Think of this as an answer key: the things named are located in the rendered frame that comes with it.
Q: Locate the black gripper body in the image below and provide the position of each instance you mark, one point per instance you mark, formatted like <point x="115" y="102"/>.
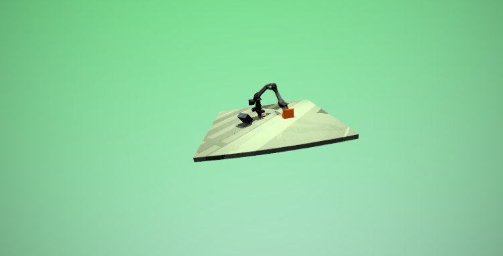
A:
<point x="260" y="110"/>

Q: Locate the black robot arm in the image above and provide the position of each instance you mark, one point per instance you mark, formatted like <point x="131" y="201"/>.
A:
<point x="257" y="98"/>

